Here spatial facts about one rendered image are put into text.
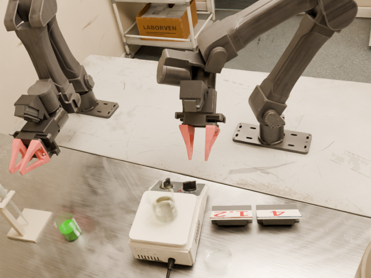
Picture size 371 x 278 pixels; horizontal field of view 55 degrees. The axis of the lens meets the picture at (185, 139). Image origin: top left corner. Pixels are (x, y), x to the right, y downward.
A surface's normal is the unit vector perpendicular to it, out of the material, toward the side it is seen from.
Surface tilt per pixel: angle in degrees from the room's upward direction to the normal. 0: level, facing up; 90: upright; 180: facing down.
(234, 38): 87
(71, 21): 90
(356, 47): 0
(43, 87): 1
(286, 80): 84
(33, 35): 84
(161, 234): 0
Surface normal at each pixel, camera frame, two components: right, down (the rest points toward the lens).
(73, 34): 0.91, 0.17
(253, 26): 0.22, 0.59
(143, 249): -0.21, 0.70
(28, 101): -0.15, -0.70
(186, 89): -0.25, -0.09
